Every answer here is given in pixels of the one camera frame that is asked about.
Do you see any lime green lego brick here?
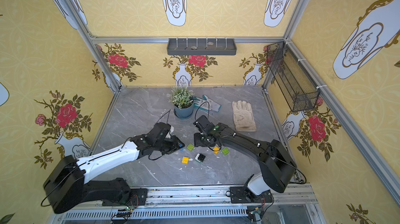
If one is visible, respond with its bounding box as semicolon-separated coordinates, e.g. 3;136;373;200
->
187;144;194;151

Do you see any black lego brick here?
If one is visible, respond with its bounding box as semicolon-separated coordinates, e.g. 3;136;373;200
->
199;153;206;163

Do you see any yellow lego brick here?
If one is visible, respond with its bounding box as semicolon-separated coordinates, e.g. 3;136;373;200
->
182;157;189;164

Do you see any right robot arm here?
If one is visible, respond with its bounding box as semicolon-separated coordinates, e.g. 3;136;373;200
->
193;115;297;195

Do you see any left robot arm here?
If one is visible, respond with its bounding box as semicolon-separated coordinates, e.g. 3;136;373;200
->
43;123;185;214

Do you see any small green lego brick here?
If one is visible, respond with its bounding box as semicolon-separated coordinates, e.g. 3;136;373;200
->
222;148;230;155

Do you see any grey plant pot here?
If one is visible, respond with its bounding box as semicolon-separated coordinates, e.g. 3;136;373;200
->
174;104;194;119

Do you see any teal grey work glove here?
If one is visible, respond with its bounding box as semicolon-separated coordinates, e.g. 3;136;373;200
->
194;95;221;112

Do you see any beige work glove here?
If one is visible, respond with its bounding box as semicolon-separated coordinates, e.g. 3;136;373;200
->
232;101;256;132

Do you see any green artificial plant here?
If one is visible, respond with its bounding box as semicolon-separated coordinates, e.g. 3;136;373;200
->
169;87;194;109

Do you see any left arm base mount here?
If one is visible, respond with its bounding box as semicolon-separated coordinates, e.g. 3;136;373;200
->
102;188;148;207

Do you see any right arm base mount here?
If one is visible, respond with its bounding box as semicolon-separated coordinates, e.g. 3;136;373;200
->
225;186;273;204

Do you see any grey wall shelf tray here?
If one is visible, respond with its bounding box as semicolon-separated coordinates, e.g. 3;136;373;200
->
167;37;237;56

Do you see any black wire mesh basket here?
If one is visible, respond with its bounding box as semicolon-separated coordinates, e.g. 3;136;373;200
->
265;42;320;112

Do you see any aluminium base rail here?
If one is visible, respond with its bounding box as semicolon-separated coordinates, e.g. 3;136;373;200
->
48;184;326;224

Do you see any aluminium corner post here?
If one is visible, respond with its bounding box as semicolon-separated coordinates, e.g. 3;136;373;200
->
53;0;122;93

